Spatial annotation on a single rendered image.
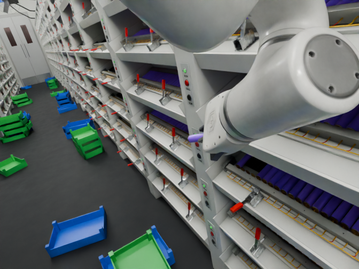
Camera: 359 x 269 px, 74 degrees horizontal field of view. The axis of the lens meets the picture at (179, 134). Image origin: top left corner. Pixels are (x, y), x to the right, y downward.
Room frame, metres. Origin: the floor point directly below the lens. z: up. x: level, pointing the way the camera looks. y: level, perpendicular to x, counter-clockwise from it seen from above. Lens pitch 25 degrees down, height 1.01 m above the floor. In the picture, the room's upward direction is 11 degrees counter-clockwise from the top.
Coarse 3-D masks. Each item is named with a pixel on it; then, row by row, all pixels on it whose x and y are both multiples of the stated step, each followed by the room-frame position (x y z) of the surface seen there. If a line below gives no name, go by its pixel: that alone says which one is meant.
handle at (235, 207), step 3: (249, 195) 0.48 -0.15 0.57; (249, 198) 0.48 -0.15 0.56; (252, 198) 0.48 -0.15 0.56; (243, 201) 0.47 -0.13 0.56; (246, 201) 0.47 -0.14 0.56; (237, 204) 0.46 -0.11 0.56; (240, 204) 0.46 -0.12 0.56; (243, 204) 0.46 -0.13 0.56; (234, 207) 0.46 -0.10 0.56; (237, 207) 0.46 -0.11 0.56; (240, 207) 0.46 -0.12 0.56; (231, 210) 0.45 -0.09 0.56; (234, 210) 0.45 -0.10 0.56
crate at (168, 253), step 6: (156, 234) 0.93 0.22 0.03; (156, 240) 0.91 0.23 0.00; (162, 240) 0.86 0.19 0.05; (162, 246) 0.87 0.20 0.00; (162, 252) 0.83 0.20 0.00; (168, 252) 0.76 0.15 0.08; (102, 258) 0.80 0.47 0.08; (108, 258) 0.83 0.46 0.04; (168, 258) 0.75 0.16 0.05; (102, 264) 0.79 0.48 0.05; (108, 264) 0.83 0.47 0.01
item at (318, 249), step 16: (224, 160) 0.64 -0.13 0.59; (224, 176) 0.61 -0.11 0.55; (224, 192) 0.58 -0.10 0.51; (240, 192) 0.53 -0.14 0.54; (256, 208) 0.46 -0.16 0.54; (272, 208) 0.44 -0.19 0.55; (272, 224) 0.41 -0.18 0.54; (288, 224) 0.39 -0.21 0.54; (304, 224) 0.38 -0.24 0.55; (288, 240) 0.38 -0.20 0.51; (304, 240) 0.35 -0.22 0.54; (320, 240) 0.33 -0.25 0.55; (320, 256) 0.31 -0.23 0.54; (336, 256) 0.30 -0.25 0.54
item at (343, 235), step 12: (228, 168) 0.61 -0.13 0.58; (252, 180) 0.53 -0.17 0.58; (264, 192) 0.49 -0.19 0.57; (276, 192) 0.46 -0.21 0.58; (288, 204) 0.42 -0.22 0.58; (300, 204) 0.40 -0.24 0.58; (312, 216) 0.37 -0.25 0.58; (312, 228) 0.36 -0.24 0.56; (324, 228) 0.34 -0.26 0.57; (336, 228) 0.33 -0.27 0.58; (348, 240) 0.30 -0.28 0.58
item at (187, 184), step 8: (152, 144) 1.26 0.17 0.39; (144, 152) 1.25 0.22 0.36; (152, 152) 1.23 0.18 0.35; (160, 152) 1.19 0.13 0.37; (152, 160) 1.16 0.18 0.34; (160, 160) 1.11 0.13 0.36; (168, 160) 1.09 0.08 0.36; (176, 160) 1.03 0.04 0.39; (160, 168) 1.06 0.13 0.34; (168, 168) 1.03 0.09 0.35; (176, 168) 1.00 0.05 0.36; (184, 168) 0.94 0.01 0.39; (168, 176) 0.98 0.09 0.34; (176, 176) 0.95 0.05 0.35; (184, 176) 0.93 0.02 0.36; (192, 176) 0.87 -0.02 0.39; (176, 184) 0.90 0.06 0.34; (184, 184) 0.87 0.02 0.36; (192, 184) 0.85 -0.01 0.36; (184, 192) 0.84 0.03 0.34; (192, 192) 0.81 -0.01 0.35; (192, 200) 0.78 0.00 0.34; (200, 200) 0.71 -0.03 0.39; (200, 208) 0.72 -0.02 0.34
